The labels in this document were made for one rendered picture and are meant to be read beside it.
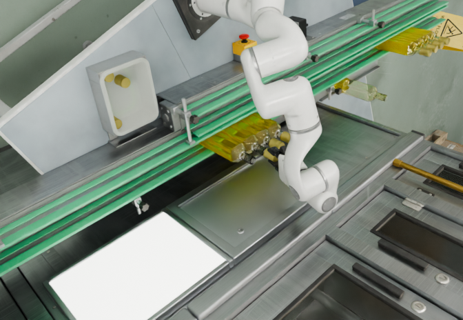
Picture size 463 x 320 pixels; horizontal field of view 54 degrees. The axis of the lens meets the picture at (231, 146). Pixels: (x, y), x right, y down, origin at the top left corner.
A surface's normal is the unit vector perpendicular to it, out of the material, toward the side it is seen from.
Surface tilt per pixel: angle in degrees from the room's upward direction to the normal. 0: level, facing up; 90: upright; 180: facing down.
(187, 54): 0
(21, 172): 90
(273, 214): 90
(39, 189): 90
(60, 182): 90
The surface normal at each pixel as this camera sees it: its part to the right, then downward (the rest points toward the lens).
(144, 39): 0.67, 0.35
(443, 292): -0.09, -0.83
